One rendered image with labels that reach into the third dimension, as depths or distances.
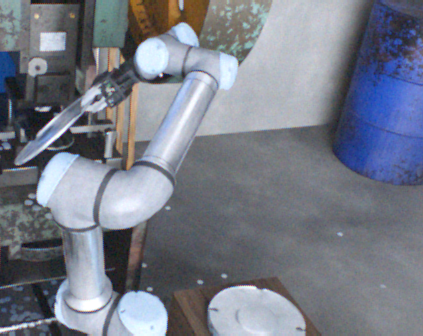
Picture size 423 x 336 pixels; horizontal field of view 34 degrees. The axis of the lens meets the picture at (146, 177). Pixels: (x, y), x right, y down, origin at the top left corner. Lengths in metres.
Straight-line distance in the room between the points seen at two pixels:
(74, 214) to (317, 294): 1.72
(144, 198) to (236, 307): 0.91
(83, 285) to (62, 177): 0.32
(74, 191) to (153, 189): 0.15
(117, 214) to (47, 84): 0.76
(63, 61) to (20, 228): 0.50
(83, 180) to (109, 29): 0.73
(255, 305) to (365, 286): 0.97
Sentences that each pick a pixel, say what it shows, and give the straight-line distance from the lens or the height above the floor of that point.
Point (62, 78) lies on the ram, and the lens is 1.97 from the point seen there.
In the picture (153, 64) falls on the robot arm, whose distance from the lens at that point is 1.53.
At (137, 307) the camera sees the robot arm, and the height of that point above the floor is 0.68.
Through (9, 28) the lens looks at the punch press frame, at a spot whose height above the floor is 1.12.
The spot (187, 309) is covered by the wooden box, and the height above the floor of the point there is 0.35.
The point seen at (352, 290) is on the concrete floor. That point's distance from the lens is 2.99.
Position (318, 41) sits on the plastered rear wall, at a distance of 4.04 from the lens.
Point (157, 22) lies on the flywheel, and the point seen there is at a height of 1.07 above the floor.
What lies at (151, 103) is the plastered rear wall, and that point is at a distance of 3.65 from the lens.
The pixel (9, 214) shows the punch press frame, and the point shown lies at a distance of 2.00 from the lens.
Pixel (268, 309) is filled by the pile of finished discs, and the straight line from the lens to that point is 2.16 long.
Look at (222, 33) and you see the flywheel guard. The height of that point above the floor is 1.19.
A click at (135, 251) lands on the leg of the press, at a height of 0.45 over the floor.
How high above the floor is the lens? 1.75
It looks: 31 degrees down
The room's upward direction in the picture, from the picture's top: 8 degrees clockwise
